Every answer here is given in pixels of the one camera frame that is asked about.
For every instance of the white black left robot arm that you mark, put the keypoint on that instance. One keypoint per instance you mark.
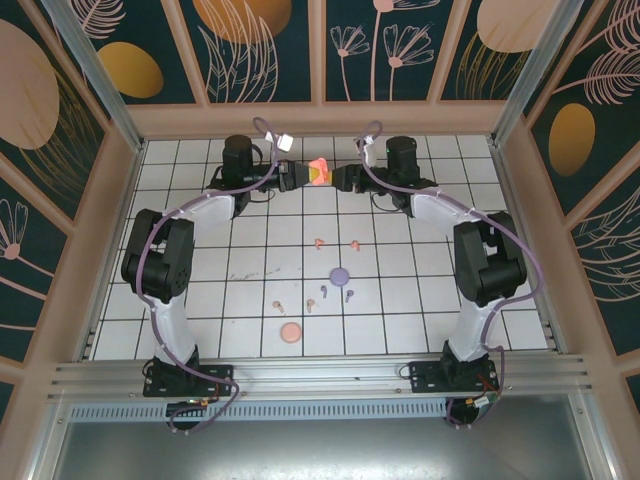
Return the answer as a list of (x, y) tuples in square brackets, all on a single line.
[(160, 260)]

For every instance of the light pink earbud charging case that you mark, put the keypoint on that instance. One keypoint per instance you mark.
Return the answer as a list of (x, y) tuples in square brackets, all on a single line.
[(290, 333)]

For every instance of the coral earbud charging case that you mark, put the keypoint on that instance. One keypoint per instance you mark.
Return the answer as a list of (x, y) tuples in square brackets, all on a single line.
[(318, 165)]

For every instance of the aluminium corner post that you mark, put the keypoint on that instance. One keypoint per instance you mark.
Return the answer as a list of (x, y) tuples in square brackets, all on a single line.
[(97, 75), (535, 75)]

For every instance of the purple earbud charging case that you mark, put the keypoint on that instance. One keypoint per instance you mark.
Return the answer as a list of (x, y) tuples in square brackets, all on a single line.
[(340, 276)]

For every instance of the grey metal sheet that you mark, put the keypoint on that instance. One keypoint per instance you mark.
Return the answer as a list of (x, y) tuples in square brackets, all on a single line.
[(320, 450)]

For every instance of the aluminium frame rail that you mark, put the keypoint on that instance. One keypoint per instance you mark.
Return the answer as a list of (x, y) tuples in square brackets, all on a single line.
[(320, 375)]

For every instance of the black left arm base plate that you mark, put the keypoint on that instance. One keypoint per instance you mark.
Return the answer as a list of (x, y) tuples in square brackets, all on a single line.
[(220, 380)]

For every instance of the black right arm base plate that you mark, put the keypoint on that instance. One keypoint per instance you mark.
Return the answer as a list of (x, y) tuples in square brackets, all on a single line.
[(422, 377)]

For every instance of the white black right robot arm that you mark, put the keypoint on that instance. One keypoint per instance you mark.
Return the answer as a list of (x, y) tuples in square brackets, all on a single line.
[(492, 260)]

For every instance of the small electronics board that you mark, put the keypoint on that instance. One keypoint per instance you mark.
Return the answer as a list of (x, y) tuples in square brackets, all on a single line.
[(195, 402), (481, 401)]

